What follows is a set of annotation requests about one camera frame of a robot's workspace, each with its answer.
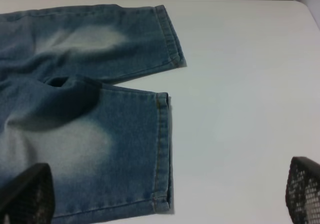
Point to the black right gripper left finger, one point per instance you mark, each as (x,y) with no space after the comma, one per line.
(29,197)

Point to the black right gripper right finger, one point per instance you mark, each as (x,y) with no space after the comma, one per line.
(302,195)

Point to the blue children's denim shorts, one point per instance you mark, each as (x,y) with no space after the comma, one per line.
(108,147)

